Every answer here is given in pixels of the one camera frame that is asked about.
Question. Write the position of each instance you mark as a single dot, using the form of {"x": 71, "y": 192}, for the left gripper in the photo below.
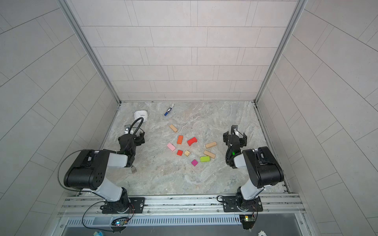
{"x": 137, "y": 137}

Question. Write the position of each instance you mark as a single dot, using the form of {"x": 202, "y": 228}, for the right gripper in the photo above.
{"x": 235, "y": 137}

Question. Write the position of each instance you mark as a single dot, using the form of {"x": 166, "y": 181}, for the natural wood plank block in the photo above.
{"x": 211, "y": 155}

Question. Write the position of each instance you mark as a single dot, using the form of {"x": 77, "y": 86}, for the lime green block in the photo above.
{"x": 205, "y": 159}

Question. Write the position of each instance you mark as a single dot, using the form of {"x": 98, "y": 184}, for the natural wood long block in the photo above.
{"x": 173, "y": 128}

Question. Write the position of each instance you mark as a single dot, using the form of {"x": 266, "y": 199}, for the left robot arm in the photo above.
{"x": 88, "y": 173}

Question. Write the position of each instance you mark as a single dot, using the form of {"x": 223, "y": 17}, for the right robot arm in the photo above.
{"x": 263, "y": 170}

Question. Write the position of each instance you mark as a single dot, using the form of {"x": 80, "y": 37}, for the red arch block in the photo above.
{"x": 192, "y": 141}

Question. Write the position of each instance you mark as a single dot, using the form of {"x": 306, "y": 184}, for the pink wood block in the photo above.
{"x": 171, "y": 147}

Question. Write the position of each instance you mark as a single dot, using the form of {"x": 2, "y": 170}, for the orange wood block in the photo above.
{"x": 180, "y": 139}

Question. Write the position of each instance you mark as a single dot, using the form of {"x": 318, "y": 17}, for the metal fork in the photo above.
{"x": 133, "y": 169}

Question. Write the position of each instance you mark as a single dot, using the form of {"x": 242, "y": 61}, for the magenta cube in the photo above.
{"x": 194, "y": 162}

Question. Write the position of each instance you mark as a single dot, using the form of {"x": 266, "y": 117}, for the blue whiteboard marker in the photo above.
{"x": 168, "y": 110}

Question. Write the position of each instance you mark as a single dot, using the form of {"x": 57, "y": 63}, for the right controller board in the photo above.
{"x": 248, "y": 221}

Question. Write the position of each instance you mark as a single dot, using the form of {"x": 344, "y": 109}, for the controller board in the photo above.
{"x": 248, "y": 221}
{"x": 120, "y": 222}

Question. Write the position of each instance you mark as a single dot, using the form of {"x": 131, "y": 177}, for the left controller board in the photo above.
{"x": 120, "y": 222}

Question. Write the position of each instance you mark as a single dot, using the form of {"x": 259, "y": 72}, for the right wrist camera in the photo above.
{"x": 234, "y": 130}

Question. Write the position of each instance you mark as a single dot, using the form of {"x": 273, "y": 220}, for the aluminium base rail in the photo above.
{"x": 154, "y": 205}

